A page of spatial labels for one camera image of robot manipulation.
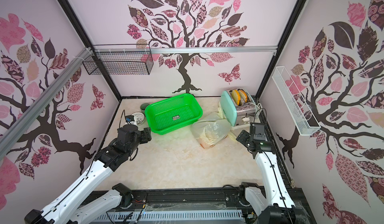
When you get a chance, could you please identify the yellow plastic bag orange print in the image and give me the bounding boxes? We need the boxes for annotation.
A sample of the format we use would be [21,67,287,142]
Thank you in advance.
[191,112,232,149]

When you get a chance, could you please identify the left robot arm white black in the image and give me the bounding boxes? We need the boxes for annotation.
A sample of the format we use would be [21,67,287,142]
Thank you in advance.
[24,124,152,224]

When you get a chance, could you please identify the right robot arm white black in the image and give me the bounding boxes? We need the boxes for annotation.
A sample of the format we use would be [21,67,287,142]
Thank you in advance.
[236,122,310,224]

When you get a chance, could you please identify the white sink strainer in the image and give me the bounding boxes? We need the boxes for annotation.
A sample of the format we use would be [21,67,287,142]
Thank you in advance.
[131,112,146,126]

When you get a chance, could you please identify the small green bowl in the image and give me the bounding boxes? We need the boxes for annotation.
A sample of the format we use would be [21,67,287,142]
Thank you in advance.
[140,103,150,112]

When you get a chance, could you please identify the mint green toaster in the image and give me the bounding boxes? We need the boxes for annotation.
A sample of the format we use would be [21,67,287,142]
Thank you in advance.
[219,88,259,128]

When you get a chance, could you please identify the green plastic basket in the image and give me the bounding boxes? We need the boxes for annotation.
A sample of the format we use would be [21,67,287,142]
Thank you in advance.
[145,93,203,135]

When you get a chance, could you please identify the orange bread slice in toaster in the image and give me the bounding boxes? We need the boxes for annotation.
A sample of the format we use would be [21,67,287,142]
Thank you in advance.
[238,89,248,104]

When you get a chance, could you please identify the yellow bread slice in toaster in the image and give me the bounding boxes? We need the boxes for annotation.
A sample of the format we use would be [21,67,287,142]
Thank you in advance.
[231,90,241,106]

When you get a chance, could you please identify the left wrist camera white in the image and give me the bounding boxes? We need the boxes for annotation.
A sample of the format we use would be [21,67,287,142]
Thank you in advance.
[125,115,137,125]

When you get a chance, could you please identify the white toaster power cable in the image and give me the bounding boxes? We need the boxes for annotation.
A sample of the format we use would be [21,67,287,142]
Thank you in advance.
[244,94,263,119]

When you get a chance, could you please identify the white wire wall shelf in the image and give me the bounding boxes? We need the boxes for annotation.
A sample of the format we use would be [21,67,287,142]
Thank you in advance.
[272,66,321,136]

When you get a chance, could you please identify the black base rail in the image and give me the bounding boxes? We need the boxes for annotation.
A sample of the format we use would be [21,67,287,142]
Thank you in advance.
[83,185,315,224]

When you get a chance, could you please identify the black wire wall basket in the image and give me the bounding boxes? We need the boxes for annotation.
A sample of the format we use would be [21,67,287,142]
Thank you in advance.
[83,43,154,75]

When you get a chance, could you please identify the white slotted cable duct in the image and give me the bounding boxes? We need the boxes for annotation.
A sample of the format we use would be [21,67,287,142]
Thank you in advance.
[92,210,245,224]

